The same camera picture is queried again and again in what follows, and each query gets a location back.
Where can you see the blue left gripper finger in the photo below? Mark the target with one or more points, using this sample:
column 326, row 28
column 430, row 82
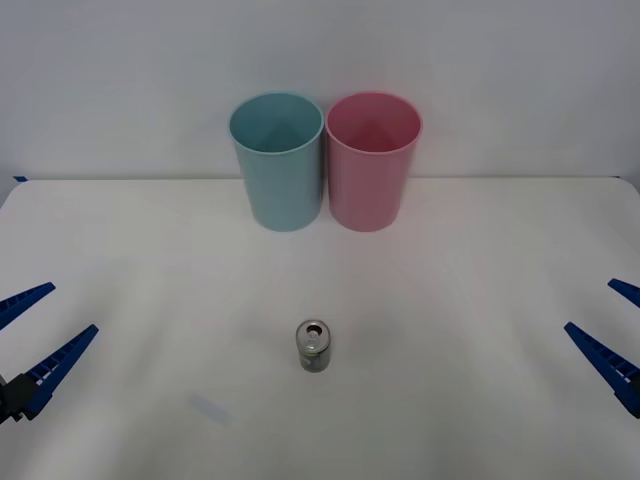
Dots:
column 55, row 362
column 20, row 301

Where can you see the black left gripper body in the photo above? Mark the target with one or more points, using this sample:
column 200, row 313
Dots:
column 5, row 400

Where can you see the green and silver drink can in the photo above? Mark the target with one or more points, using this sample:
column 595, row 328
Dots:
column 314, row 350

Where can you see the pink plastic bin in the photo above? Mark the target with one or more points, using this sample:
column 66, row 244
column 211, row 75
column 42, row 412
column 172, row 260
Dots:
column 367, row 195

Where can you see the pale blue plastic bin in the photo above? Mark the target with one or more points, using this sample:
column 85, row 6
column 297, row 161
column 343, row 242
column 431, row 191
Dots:
column 282, row 195

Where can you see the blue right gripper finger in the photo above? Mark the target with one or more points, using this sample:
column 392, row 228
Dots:
column 627, row 290
column 607, row 357

